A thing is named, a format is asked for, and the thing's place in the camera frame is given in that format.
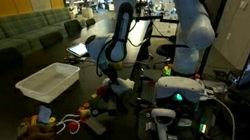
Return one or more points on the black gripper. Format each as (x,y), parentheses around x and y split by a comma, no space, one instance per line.
(110,72)

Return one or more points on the white terry towel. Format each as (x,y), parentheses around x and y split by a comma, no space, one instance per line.
(124,85)

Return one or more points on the small red ball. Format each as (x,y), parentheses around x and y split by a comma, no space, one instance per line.
(101,90)

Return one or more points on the green block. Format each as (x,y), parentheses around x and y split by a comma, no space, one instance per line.
(96,103)

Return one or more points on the black rectangular block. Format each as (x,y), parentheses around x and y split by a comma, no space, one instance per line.
(112,106)
(95,126)

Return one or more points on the blue disc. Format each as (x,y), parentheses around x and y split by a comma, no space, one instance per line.
(95,112)

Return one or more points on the yellow spool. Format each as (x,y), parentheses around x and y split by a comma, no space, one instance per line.
(85,113)

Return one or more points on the yellow disc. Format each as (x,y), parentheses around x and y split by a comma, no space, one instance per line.
(52,119)

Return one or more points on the orange spool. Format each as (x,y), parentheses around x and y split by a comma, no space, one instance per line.
(34,120)

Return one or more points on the brown plush toy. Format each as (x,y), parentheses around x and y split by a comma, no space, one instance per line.
(37,132)

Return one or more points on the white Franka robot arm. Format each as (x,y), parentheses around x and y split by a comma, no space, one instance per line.
(192,29)

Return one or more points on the clear plastic bin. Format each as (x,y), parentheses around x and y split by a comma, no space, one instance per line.
(47,82)

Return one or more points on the glowing tablet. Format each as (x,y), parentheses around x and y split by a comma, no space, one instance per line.
(77,49)

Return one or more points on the green yellow object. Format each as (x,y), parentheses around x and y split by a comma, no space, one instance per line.
(167,70)

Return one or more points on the black office chair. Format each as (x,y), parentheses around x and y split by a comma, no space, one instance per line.
(166,50)

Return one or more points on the white control box green light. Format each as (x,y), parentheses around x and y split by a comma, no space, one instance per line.
(175,87)

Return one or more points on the white VR controller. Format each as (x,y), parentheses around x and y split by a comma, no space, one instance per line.
(161,116)

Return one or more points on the red emergency stop button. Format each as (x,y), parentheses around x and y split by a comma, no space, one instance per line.
(197,76)

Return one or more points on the black electronics box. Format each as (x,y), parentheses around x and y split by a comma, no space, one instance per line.
(190,120)

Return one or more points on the black stand pole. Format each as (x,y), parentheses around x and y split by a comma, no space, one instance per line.
(220,14)

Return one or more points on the black stereo camera bar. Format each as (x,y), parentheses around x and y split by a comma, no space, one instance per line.
(150,17)

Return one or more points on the small white wall plate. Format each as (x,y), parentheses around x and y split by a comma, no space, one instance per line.
(228,35)

